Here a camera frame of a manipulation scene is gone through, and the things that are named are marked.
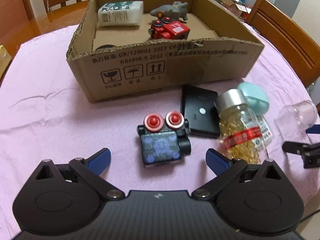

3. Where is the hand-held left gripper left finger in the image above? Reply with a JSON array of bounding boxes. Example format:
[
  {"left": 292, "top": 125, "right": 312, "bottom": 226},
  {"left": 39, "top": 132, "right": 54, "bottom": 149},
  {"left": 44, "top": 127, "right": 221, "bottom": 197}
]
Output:
[{"left": 32, "top": 148, "right": 125, "bottom": 201}]

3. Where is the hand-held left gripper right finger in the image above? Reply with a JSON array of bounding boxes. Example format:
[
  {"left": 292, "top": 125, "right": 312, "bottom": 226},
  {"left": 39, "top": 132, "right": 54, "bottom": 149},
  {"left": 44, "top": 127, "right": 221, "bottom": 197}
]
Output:
[{"left": 191, "top": 149, "right": 287, "bottom": 198}]

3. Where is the clear plastic jar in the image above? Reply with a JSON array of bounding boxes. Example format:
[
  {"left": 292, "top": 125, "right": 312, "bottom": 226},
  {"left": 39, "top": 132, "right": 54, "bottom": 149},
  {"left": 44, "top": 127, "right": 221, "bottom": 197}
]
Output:
[{"left": 274, "top": 100, "right": 318, "bottom": 133}]

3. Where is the dark blue toy truck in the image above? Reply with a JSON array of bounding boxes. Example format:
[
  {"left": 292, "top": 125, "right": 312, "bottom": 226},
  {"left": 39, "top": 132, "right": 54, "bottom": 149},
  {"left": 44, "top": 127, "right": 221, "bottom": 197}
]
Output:
[{"left": 136, "top": 110, "right": 192, "bottom": 167}]

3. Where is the cardboard box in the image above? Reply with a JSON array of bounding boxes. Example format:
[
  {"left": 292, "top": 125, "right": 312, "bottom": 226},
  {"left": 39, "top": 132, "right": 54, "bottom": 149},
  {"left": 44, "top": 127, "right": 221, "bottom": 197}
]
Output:
[{"left": 65, "top": 0, "right": 265, "bottom": 103}]

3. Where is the red toy train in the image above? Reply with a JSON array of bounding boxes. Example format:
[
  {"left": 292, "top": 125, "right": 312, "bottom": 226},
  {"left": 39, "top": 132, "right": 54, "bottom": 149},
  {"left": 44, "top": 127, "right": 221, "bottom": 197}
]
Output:
[{"left": 149, "top": 17, "right": 190, "bottom": 40}]

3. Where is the white bottle with green label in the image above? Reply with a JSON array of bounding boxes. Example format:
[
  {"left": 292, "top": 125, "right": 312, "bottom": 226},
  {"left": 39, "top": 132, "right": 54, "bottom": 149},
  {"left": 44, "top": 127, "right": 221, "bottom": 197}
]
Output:
[{"left": 97, "top": 1, "right": 144, "bottom": 27}]

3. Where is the grey elephant toy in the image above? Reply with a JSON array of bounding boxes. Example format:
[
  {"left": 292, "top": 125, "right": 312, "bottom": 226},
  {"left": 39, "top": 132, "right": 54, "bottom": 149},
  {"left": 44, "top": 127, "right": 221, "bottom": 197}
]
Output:
[{"left": 150, "top": 1, "right": 189, "bottom": 22}]

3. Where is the capsule bottle with silver cap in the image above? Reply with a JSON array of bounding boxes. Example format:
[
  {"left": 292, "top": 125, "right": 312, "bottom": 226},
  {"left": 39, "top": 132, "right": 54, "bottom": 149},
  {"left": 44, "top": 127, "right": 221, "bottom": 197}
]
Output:
[{"left": 215, "top": 89, "right": 265, "bottom": 165}]

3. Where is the black power bank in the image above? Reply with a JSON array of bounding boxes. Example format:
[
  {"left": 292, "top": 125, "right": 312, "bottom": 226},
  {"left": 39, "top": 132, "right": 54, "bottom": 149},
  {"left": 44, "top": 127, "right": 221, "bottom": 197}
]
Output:
[{"left": 180, "top": 84, "right": 221, "bottom": 138}]

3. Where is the mint green case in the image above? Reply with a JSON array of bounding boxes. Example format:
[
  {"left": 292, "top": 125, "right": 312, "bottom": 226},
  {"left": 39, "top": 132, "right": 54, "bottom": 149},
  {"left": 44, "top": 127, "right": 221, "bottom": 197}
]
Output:
[{"left": 236, "top": 82, "right": 270, "bottom": 113}]

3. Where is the pink cloth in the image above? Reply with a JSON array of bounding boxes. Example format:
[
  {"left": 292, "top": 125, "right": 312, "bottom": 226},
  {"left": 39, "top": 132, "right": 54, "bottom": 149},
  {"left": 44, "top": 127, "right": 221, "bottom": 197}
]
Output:
[{"left": 0, "top": 22, "right": 320, "bottom": 205}]

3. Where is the grey refrigerator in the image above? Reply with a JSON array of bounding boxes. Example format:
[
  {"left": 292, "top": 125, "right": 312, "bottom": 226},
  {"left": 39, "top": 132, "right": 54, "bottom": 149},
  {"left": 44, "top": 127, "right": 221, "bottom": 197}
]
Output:
[{"left": 274, "top": 0, "right": 307, "bottom": 18}]

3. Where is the gold tissue pack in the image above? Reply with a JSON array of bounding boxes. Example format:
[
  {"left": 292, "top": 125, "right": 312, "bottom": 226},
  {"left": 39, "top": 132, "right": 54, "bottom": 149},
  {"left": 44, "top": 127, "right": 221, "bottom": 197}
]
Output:
[{"left": 0, "top": 44, "right": 13, "bottom": 80}]

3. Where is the open floor carton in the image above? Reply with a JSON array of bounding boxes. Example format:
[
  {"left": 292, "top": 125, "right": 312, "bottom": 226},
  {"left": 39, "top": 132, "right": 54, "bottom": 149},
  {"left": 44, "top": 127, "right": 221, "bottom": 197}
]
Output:
[{"left": 220, "top": 0, "right": 253, "bottom": 18}]

